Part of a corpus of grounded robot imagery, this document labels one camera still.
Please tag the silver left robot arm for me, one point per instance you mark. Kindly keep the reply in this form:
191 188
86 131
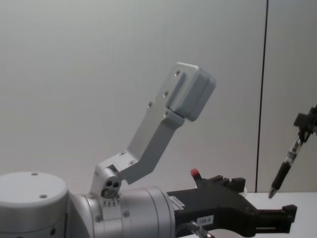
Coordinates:
138 213

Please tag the small red switch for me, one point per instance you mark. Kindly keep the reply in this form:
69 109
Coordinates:
195 173

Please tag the black and clear pen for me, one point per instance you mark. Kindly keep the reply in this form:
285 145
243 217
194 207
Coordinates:
283 171

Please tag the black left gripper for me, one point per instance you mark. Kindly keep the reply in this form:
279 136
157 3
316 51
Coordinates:
218 203

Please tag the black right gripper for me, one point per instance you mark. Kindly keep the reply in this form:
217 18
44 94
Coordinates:
314 121

